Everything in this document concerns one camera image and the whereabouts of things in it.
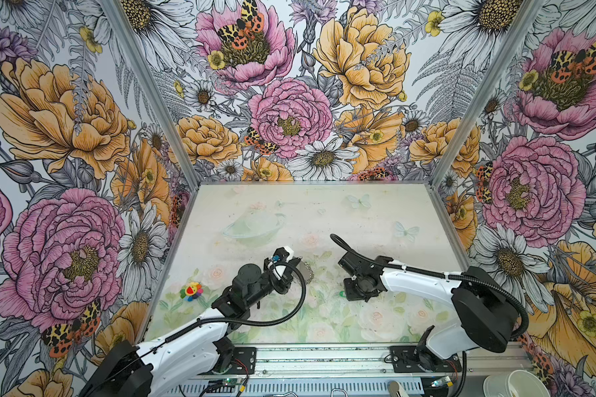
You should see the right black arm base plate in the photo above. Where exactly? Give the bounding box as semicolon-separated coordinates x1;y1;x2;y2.
383;345;462;373

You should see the white paper cup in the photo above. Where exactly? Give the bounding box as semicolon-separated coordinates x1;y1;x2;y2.
483;370;550;397

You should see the small circuit board with wires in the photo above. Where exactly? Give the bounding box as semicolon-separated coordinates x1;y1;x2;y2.
200;377;249;396

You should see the aluminium mounting rail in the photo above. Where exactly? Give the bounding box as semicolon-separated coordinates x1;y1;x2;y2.
178;341;532;380

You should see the slotted grey cable duct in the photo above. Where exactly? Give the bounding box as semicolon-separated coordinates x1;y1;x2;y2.
178;379;425;397

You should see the colourful flower toy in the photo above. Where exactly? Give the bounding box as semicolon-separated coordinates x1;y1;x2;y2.
180;281;204;302

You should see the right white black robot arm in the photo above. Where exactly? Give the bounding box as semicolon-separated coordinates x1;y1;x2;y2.
330;234;529;372

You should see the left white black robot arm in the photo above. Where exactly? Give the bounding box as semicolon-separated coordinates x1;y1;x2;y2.
79;247;307;396

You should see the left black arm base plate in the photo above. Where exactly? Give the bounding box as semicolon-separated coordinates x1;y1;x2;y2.
212;347;258;375

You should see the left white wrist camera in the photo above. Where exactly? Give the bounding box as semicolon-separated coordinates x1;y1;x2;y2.
270;246;294;275

